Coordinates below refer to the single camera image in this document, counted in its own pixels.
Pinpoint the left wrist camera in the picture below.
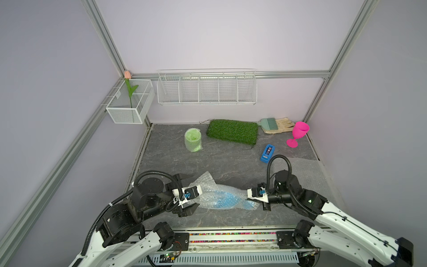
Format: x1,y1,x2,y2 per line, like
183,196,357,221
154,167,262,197
172,185,203,206

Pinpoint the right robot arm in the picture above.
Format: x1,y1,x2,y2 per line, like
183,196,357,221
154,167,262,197
248,155,414,267

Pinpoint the aluminium front rail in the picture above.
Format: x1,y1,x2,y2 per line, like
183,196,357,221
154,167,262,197
89,227,376,254

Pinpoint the green plastic wine glass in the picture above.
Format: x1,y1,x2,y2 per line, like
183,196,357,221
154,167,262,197
185,128,202,151

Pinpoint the bubble wrap sheet stack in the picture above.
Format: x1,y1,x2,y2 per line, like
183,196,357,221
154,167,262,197
289,158,336,202

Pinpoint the blue tape dispenser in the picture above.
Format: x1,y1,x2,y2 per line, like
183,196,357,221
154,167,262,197
260,144,275,164

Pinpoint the white mesh corner basket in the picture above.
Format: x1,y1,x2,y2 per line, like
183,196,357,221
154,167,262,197
106,79,155,125

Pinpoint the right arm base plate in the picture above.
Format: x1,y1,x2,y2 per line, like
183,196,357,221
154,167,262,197
276,231,315,249

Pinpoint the white vent grille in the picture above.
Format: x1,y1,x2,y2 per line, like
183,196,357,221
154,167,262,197
150,251,300,267

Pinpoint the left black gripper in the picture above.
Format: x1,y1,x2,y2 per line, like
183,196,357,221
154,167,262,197
142,172,202,220

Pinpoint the blue plastic wine glass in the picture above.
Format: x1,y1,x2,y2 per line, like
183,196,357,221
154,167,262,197
209,191,246,210

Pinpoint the green artificial grass mat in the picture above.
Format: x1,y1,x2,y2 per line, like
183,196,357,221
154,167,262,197
206,119,258,146

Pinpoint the pink plastic wine glass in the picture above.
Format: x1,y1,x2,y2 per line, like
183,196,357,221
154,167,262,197
286,121,310,148

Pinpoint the white wire wall basket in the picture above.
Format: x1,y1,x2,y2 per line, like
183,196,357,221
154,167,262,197
157,69,258,105

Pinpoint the artificial tulip flower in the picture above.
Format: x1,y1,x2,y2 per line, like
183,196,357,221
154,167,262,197
123,71,138,108

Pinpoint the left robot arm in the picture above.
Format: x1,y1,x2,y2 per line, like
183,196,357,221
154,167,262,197
71,170,203,267

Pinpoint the beige work glove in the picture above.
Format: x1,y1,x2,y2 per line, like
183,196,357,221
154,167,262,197
258,117,295,134

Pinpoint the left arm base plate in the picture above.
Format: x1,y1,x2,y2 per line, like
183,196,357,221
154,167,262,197
160,233,190,251

